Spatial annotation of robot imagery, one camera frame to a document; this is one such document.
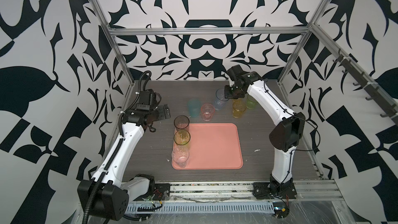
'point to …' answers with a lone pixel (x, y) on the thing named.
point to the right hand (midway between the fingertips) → (228, 93)
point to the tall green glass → (182, 137)
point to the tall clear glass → (180, 155)
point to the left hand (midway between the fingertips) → (158, 108)
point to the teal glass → (194, 106)
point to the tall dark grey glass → (181, 122)
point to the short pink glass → (207, 110)
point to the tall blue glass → (220, 99)
